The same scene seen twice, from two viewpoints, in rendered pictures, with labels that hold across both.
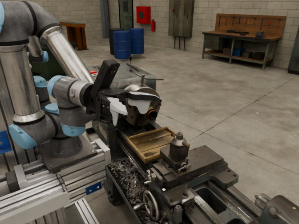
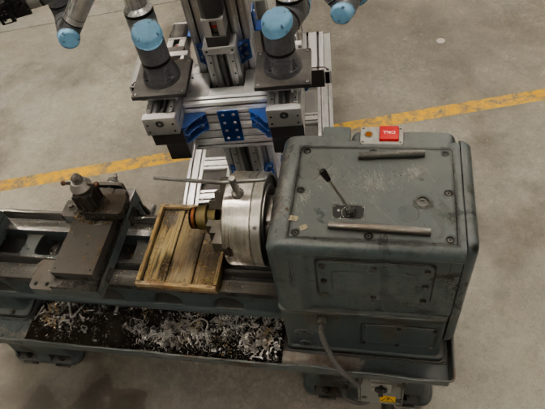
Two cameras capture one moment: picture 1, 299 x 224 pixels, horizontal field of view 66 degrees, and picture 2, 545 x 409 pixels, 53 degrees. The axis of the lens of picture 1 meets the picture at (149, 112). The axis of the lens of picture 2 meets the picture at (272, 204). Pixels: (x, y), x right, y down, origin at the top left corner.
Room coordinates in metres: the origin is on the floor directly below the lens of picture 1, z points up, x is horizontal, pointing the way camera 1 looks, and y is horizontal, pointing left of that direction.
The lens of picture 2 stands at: (2.53, -0.64, 2.54)
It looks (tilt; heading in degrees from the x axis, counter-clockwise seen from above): 51 degrees down; 137
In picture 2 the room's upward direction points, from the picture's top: 12 degrees counter-clockwise
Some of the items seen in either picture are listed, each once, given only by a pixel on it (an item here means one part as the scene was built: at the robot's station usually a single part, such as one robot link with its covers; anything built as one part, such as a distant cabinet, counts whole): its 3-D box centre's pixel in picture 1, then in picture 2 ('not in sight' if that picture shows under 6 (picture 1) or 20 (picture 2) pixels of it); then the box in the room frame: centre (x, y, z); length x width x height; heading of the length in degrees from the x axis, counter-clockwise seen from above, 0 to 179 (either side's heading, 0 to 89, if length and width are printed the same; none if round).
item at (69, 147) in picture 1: (65, 139); (158, 66); (0.94, 0.40, 1.21); 0.15 x 0.15 x 0.10
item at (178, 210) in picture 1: (177, 213); not in sight; (0.83, -0.14, 0.84); 0.04 x 0.04 x 0.10; 29
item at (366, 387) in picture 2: not in sight; (365, 379); (2.12, 0.04, 0.41); 0.34 x 0.17 x 0.82; 29
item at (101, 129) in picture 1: (122, 149); (368, 311); (1.98, 0.28, 0.43); 0.60 x 0.48 x 0.86; 29
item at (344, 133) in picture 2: not in sight; (336, 138); (1.78, 0.40, 1.24); 0.09 x 0.08 x 0.03; 29
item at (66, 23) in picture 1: (73, 35); not in sight; (10.23, 3.22, 0.50); 1.61 x 0.44 x 1.00; 43
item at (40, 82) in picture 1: (35, 87); (278, 30); (1.34, 0.69, 1.33); 0.13 x 0.12 x 0.14; 104
